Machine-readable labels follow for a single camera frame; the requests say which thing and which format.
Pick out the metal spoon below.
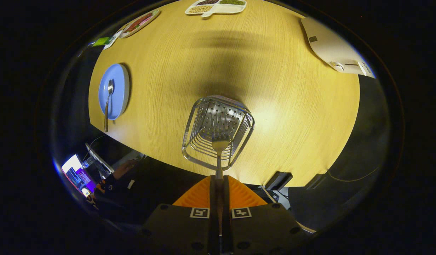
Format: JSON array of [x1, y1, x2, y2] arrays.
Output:
[[104, 79, 115, 132]]

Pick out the white coaster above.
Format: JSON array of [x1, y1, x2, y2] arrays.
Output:
[[105, 30, 124, 50]]

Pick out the black table clamp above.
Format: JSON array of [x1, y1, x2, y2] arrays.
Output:
[[266, 172, 293, 191], [305, 174, 325, 190]]

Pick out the blue plate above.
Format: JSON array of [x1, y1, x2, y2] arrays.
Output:
[[98, 63, 130, 121]]

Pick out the wooden-handled fork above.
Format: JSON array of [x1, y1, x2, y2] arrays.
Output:
[[212, 137, 230, 236]]

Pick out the beige cable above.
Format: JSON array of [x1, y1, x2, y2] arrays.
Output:
[[327, 166, 381, 183]]

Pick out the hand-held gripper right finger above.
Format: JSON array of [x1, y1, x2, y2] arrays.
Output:
[[223, 175, 307, 255]]

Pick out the white toaster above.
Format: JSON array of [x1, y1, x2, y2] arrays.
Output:
[[301, 16, 376, 79]]

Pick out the computer screen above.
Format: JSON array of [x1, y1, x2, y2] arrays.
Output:
[[61, 154, 95, 197]]

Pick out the plate of meat and vegetables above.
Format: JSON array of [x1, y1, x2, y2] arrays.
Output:
[[119, 10, 160, 39]]

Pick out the white divided dish of beans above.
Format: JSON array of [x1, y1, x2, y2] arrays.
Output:
[[185, 0, 247, 18]]

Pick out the metal wire basket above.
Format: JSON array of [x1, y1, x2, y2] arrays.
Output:
[[182, 95, 255, 172]]

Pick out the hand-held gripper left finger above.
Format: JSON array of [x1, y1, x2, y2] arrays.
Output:
[[140, 175, 219, 255]]

